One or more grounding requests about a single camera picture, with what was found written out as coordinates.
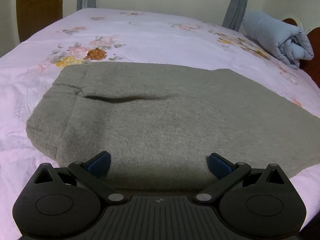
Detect grey fleece pants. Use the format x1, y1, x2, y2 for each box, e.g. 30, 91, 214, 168
26, 62, 319, 191

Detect red wooden headboard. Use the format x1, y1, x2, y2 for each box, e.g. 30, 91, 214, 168
281, 17, 320, 88

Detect folded light blue quilt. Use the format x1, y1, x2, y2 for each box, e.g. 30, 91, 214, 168
242, 11, 314, 69

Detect pink floral bed sheet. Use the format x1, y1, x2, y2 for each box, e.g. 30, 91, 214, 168
1, 9, 319, 239

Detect grey curtain right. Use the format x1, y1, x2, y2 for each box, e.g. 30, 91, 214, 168
222, 0, 248, 31

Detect brown wooden door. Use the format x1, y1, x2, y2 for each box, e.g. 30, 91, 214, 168
16, 0, 63, 42

